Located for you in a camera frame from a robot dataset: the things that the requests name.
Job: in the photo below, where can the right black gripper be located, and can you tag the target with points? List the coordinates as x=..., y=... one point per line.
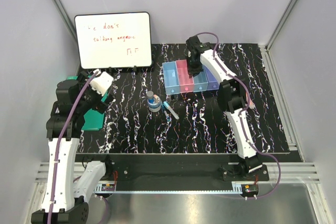
x=192, y=72

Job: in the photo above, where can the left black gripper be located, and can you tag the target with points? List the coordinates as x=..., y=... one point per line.
x=98, y=105

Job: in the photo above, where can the light blue bin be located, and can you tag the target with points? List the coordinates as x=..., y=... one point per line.
x=171, y=81

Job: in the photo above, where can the pink bin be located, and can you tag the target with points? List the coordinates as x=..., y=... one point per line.
x=185, y=80

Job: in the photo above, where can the purple bin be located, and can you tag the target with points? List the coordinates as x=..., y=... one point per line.
x=212, y=82

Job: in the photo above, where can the grey blue glue stick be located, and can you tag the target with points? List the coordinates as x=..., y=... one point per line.
x=150, y=96

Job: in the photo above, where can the teal blue bin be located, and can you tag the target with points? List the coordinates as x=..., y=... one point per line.
x=200, y=82

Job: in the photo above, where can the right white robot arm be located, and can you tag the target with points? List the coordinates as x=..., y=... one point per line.
x=232, y=98

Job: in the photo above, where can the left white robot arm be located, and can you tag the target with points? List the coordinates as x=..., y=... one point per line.
x=66, y=199

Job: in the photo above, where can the green notebook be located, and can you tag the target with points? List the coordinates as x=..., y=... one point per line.
x=93, y=120

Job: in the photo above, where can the blue white tape roll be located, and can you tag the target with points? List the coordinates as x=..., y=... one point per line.
x=154, y=104

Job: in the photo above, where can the blue white marker pen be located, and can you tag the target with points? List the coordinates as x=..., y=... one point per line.
x=169, y=108

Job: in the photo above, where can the white dry-erase board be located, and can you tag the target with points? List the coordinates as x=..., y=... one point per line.
x=120, y=40

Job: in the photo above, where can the black marbled table mat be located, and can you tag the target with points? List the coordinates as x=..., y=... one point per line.
x=130, y=127

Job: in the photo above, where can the thin blue pen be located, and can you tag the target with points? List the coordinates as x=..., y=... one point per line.
x=166, y=113

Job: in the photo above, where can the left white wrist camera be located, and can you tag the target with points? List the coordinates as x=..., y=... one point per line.
x=101, y=82

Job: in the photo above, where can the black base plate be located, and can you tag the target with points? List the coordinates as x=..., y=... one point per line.
x=175, y=173

